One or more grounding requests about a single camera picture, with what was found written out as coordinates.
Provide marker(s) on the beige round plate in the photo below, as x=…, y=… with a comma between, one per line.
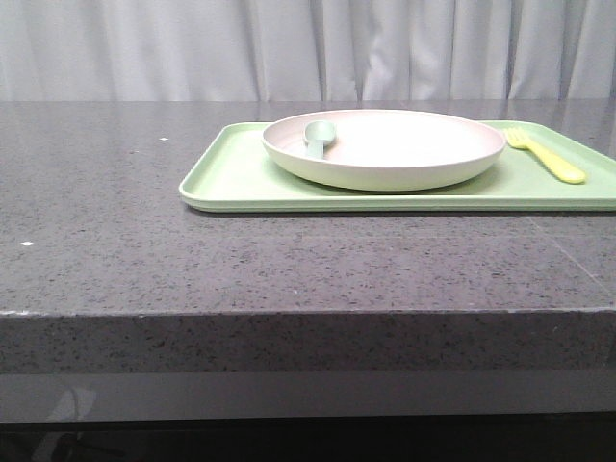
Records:
x=387, y=150

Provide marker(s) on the yellow plastic fork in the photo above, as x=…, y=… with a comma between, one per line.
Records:
x=557, y=166

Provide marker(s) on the sage green plastic spoon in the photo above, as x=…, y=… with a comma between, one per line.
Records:
x=318, y=135

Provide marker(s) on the light green rectangular tray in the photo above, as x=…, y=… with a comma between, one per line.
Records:
x=236, y=175

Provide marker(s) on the white pleated curtain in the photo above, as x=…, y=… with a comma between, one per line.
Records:
x=306, y=50

